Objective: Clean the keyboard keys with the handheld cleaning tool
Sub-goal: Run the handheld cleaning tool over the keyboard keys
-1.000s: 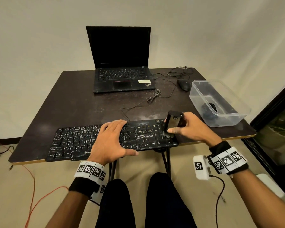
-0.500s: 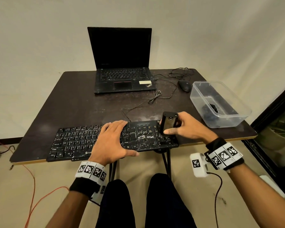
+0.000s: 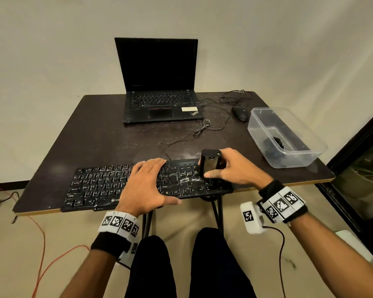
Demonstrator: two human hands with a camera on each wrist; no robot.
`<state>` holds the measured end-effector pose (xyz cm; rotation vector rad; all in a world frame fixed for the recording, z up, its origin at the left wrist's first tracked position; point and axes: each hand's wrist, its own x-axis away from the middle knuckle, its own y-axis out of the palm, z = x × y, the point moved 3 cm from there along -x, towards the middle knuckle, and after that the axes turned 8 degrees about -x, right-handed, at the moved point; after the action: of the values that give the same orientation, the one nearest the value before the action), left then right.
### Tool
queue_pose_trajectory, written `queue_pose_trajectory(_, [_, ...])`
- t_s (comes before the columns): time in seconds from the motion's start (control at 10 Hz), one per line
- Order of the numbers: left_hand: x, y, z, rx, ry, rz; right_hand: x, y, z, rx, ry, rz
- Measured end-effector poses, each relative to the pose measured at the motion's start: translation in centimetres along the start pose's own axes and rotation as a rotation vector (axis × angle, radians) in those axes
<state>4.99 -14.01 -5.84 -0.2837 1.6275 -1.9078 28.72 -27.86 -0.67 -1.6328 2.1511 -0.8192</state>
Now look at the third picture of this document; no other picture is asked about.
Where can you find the right wristband with markers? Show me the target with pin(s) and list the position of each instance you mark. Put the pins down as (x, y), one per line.
(283, 201)

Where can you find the black baseboard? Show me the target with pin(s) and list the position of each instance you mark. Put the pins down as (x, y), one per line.
(7, 186)

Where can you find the person's right leg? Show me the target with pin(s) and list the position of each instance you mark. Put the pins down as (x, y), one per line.
(217, 263)

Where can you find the black table legs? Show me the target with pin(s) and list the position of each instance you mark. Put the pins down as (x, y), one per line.
(219, 211)

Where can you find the black computer keyboard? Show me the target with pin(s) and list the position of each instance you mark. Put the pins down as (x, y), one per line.
(105, 186)

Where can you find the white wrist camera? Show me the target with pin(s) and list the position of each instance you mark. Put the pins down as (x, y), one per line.
(251, 218)
(131, 248)

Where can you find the left wristband with markers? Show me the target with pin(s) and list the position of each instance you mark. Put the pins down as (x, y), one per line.
(116, 232)

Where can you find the black glass door frame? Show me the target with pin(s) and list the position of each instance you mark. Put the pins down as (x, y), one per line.
(354, 142)

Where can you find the person's right hand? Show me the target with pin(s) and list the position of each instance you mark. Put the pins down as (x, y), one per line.
(242, 172)

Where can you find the black computer mouse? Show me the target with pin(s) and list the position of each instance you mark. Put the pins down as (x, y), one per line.
(241, 113)

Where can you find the wristband with markers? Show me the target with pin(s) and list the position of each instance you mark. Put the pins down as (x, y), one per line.
(283, 201)
(116, 232)

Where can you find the person's left thumb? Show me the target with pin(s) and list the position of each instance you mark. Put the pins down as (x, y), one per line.
(171, 201)

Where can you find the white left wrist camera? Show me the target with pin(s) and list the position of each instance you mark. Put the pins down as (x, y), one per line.
(131, 248)

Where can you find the white box on floor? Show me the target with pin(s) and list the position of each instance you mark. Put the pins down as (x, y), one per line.
(354, 243)

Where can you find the black laptop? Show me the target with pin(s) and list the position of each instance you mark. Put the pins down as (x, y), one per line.
(157, 65)

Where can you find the person's right forearm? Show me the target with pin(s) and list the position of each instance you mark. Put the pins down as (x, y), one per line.
(335, 260)

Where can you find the black handheld device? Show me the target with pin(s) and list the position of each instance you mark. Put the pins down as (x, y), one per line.
(209, 164)

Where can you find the person's left forearm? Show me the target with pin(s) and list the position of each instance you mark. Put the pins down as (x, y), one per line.
(90, 276)

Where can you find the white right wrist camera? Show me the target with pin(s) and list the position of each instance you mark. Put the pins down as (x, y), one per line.
(251, 218)

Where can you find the clear plastic container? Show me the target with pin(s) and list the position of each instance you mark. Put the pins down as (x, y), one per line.
(298, 152)

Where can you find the person's leg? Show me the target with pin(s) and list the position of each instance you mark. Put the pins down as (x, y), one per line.
(152, 270)
(217, 263)

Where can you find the person's left leg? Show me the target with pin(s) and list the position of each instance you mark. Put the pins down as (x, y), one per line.
(152, 270)

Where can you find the black object in container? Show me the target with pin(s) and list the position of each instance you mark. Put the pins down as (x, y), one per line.
(276, 145)

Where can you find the dark brown table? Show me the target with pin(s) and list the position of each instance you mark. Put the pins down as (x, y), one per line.
(96, 133)

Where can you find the person's right thumb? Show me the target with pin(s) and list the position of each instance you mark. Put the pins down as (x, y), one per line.
(213, 174)

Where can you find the person's left hand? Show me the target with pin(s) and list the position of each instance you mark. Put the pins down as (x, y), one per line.
(143, 189)

